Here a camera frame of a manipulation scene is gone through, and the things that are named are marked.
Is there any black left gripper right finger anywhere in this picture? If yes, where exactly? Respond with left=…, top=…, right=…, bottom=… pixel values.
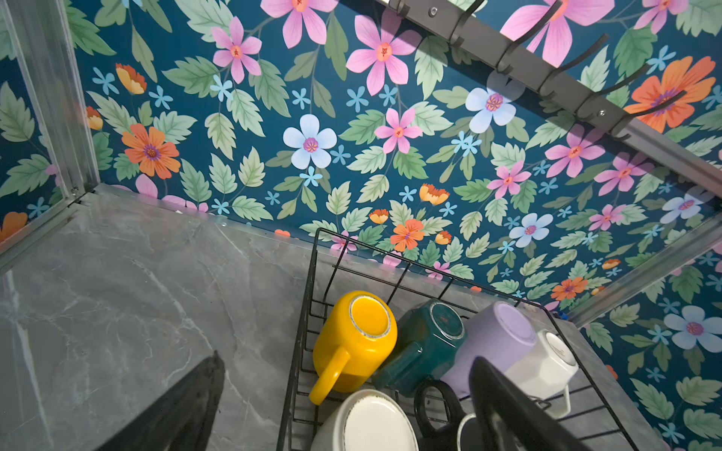
left=469, top=357, right=588, bottom=451

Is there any lilac plastic cup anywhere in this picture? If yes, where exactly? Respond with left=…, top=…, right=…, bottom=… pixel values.
left=441, top=302, right=537, bottom=398

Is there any cream ceramic mug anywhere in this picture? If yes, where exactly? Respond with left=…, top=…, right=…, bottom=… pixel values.
left=505, top=330, right=579, bottom=419

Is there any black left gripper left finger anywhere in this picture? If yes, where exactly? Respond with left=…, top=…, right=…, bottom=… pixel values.
left=99, top=353, right=225, bottom=451

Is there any red and white mug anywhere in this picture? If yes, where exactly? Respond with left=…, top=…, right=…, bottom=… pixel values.
left=310, top=389, right=419, bottom=450

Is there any yellow plastic cup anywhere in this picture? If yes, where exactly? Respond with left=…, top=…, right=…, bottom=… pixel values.
left=309, top=291, right=398, bottom=406

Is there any black wire dish rack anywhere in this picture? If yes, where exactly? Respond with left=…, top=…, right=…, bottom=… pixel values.
left=278, top=227, right=640, bottom=450

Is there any black wall hook rail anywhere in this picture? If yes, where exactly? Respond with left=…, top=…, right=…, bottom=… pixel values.
left=383, top=1, right=686, bottom=147

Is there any cream and green mug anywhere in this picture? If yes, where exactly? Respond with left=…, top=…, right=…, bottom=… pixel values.
left=372, top=298, right=467, bottom=398

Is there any black mug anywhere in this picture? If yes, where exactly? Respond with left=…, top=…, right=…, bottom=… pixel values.
left=414, top=380, right=485, bottom=451

